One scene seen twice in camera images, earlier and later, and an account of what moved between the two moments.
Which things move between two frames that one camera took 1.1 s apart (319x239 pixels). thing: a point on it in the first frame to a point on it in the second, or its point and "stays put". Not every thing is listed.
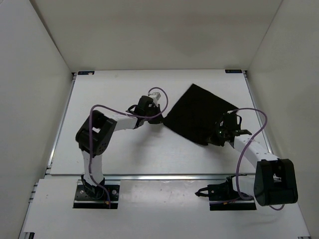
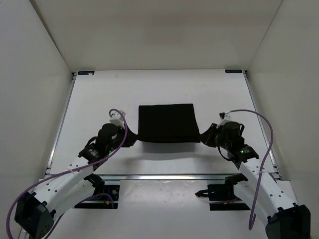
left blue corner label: [85, 72] stays put
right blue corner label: [234, 71] stays put
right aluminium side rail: [257, 114] stays put
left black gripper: [157, 120] to [132, 138]
